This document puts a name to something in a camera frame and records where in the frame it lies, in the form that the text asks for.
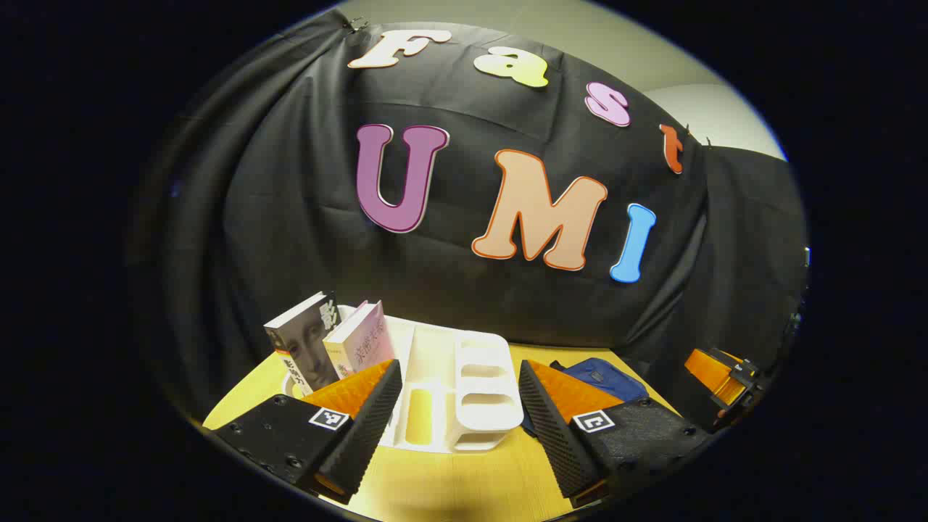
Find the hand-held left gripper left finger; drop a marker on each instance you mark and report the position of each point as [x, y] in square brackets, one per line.
[366, 428]

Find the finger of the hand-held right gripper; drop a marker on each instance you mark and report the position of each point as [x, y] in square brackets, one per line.
[714, 373]

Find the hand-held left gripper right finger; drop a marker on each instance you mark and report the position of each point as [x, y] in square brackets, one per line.
[554, 428]

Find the blue schoolbag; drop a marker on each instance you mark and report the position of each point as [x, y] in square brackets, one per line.
[607, 380]

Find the white plastic bookshelf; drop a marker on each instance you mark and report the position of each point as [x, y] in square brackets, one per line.
[482, 406]

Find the pink cover book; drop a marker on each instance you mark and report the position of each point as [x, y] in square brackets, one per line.
[366, 341]

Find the black backdrop cloth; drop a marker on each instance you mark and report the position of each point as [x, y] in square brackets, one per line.
[435, 290]

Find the black binder clip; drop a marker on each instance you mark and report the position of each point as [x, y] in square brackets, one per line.
[355, 25]
[699, 138]

